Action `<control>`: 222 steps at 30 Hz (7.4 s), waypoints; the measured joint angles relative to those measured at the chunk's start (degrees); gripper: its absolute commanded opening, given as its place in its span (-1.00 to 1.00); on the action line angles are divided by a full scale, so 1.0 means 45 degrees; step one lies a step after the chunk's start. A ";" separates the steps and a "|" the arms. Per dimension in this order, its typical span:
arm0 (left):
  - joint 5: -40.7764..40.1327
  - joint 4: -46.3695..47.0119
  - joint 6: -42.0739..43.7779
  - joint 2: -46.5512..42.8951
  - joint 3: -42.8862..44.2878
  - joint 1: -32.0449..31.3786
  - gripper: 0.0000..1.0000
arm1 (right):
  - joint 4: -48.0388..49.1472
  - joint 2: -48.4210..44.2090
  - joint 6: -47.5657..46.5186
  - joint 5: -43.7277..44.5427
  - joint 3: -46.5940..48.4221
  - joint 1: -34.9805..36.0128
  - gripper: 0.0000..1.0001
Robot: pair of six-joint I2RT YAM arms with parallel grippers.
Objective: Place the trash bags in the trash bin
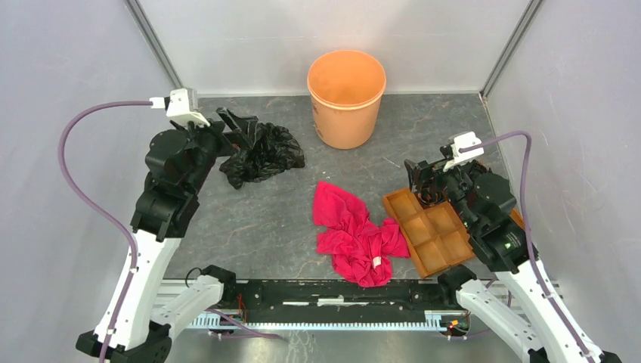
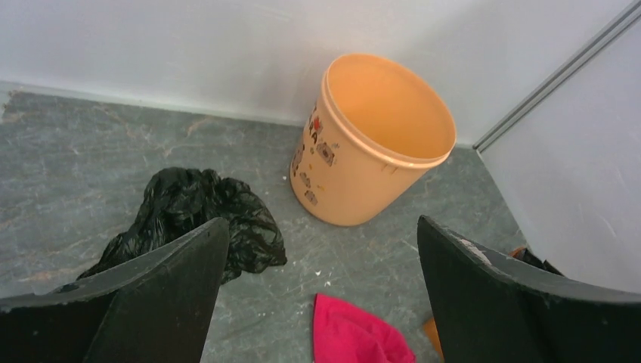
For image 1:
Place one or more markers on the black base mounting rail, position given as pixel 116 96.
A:
pixel 400 305

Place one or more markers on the orange plastic trash bin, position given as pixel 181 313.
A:
pixel 346 89

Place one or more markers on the black plastic trash bag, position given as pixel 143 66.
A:
pixel 275 151

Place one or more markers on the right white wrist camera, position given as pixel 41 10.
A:
pixel 462 148

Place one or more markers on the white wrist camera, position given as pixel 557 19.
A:
pixel 181 107
pixel 462 148

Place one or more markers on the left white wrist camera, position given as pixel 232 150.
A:
pixel 181 107

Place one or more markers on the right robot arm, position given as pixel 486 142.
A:
pixel 538 334

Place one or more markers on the orange compartment tray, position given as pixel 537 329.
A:
pixel 438 238

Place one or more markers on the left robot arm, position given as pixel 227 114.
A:
pixel 179 160

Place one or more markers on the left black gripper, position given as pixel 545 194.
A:
pixel 235 139

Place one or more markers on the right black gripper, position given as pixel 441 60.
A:
pixel 416 172

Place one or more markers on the red cloth towel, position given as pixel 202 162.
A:
pixel 360 250

